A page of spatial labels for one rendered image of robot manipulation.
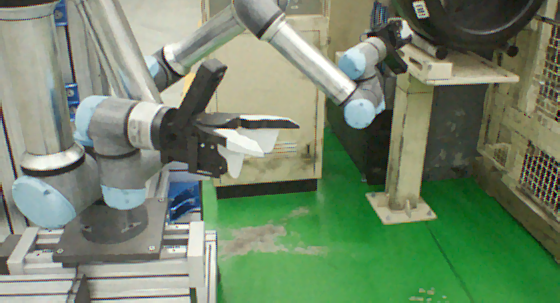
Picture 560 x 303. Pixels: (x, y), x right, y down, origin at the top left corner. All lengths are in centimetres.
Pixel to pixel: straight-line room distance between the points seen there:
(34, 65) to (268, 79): 160
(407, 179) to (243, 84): 88
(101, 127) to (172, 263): 43
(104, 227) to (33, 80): 37
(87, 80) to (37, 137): 35
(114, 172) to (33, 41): 25
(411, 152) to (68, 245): 167
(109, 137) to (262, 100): 162
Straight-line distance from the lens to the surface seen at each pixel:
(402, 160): 243
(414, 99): 232
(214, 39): 153
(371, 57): 145
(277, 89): 240
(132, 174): 89
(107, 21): 96
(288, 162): 257
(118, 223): 113
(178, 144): 81
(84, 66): 126
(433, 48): 189
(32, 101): 93
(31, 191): 98
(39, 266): 124
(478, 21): 220
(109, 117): 84
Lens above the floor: 137
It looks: 25 degrees down
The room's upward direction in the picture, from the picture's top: straight up
